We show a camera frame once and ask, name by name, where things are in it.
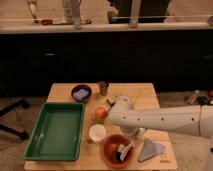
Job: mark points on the dark purple bowl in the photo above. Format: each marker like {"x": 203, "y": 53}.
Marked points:
{"x": 82, "y": 86}

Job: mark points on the grey folded cloth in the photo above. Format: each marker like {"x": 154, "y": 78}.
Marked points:
{"x": 150, "y": 149}

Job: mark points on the red bowl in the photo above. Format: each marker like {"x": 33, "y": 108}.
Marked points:
{"x": 108, "y": 151}

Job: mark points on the blue sponge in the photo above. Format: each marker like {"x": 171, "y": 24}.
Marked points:
{"x": 80, "y": 94}

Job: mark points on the green plastic tray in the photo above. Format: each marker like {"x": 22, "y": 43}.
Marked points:
{"x": 57, "y": 133}

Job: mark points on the white cup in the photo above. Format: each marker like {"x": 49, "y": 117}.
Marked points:
{"x": 97, "y": 133}

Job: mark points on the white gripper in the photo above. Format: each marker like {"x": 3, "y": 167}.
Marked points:
{"x": 134, "y": 134}

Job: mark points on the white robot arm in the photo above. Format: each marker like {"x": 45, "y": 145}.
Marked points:
{"x": 191, "y": 120}

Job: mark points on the orange fruit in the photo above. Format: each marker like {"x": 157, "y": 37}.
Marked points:
{"x": 100, "y": 113}

